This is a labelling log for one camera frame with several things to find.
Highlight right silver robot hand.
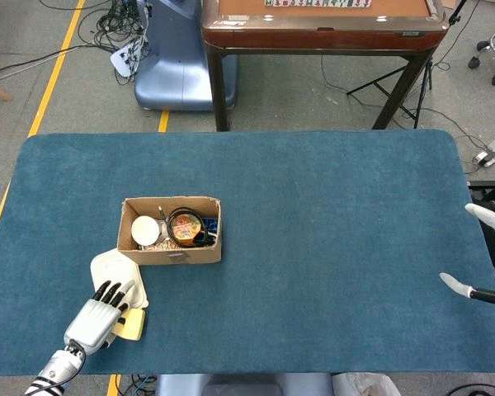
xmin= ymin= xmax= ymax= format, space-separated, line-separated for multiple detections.
xmin=439 ymin=201 xmax=495 ymax=309

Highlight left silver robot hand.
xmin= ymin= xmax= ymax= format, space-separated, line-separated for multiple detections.
xmin=63 ymin=279 xmax=137 ymax=351

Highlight yellow foam block with hole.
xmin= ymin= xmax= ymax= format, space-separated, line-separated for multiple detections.
xmin=114 ymin=307 xmax=147 ymax=342

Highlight white plastic tray lid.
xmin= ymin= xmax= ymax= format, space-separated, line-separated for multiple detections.
xmin=89 ymin=248 xmax=150 ymax=309

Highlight brown cardboard box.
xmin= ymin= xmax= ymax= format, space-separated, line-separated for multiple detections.
xmin=115 ymin=196 xmax=223 ymax=266

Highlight black USB cable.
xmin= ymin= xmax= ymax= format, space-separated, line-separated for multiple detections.
xmin=157 ymin=205 xmax=210 ymax=248

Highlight white patterned snack packet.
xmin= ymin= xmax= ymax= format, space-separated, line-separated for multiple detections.
xmin=139 ymin=242 xmax=182 ymax=252

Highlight white paper cup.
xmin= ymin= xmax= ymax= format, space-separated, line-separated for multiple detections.
xmin=130 ymin=215 xmax=161 ymax=248

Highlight orange jelly cup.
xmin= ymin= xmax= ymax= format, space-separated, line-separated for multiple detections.
xmin=171 ymin=213 xmax=201 ymax=243

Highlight chrome wheeled stool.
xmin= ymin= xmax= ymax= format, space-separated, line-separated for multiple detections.
xmin=468 ymin=29 xmax=495 ymax=87

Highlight blue snack packet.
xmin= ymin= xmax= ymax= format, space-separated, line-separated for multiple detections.
xmin=200 ymin=216 xmax=220 ymax=244

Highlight blue-grey robot torso base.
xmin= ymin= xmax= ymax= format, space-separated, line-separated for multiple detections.
xmin=154 ymin=373 xmax=335 ymax=396

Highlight black tripod stand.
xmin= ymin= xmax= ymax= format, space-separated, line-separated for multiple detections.
xmin=346 ymin=0 xmax=469 ymax=130

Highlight blue table cloth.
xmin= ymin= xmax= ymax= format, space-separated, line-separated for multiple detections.
xmin=0 ymin=130 xmax=495 ymax=376

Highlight white plastic bag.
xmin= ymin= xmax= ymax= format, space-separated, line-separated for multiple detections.
xmin=332 ymin=372 xmax=402 ymax=396

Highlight brown mahjong table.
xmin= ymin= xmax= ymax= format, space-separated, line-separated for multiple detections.
xmin=200 ymin=0 xmax=447 ymax=132

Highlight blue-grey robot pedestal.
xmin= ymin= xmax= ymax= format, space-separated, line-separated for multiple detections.
xmin=134 ymin=0 xmax=239 ymax=112

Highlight long black floor cable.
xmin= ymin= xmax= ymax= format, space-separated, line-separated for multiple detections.
xmin=0 ymin=40 xmax=112 ymax=80

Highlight tangled black cables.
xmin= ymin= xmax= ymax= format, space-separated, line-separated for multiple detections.
xmin=77 ymin=0 xmax=153 ymax=86

